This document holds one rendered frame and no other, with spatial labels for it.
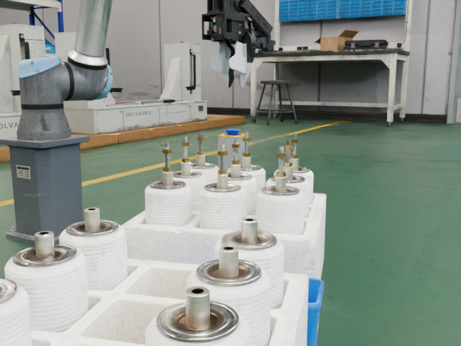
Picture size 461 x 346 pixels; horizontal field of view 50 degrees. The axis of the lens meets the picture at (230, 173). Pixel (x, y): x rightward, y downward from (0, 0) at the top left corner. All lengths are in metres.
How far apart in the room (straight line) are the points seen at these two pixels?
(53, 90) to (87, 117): 2.23
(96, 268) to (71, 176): 0.82
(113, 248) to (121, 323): 0.10
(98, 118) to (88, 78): 2.16
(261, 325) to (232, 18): 0.66
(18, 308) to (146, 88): 7.05
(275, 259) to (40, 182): 0.95
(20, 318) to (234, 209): 0.52
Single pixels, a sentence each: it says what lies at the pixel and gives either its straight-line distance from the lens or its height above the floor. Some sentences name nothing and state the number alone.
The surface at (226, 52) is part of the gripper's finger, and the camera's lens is 1.11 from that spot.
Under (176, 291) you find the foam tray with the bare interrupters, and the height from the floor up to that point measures 0.14.
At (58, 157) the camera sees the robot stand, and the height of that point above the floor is 0.25.
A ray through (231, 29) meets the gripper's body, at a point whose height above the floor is 0.57.
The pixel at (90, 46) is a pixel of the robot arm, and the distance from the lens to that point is 1.53.
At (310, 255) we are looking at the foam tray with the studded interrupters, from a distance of 0.93.
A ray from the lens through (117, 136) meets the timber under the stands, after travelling 3.74.
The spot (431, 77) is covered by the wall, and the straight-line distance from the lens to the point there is 5.90.
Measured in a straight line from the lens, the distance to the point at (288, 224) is 0.95.
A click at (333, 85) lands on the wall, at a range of 6.14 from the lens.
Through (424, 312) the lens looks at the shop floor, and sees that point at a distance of 1.13.
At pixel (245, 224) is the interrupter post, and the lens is 0.67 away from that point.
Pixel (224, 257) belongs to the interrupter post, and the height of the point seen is 0.27.
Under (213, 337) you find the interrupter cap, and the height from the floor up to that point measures 0.25.
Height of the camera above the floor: 0.47
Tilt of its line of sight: 11 degrees down
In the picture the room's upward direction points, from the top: straight up
